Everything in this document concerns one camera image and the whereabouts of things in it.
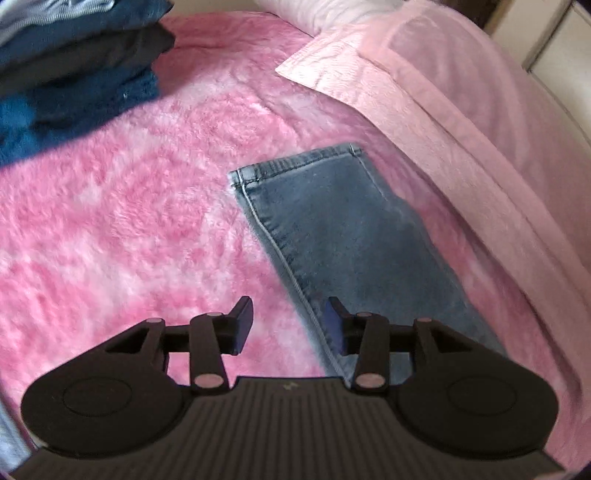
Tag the blue folded knit garment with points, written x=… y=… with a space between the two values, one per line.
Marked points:
x=69 y=110

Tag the black folded garment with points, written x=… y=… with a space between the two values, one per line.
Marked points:
x=92 y=60

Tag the pink fuzzy blanket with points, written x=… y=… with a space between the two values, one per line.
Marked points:
x=152 y=217

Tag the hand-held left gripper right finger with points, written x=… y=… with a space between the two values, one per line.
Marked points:
x=333 y=328

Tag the light blue striped folded garment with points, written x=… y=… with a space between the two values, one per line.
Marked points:
x=41 y=16

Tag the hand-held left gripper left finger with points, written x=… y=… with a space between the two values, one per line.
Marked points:
x=243 y=325

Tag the dark blue folded garment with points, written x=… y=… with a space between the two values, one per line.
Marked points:
x=92 y=34

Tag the white pillow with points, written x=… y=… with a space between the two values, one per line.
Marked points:
x=332 y=11

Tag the light pink quilt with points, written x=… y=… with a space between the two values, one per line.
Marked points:
x=466 y=120

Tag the blue denim jeans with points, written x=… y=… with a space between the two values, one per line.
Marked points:
x=341 y=240

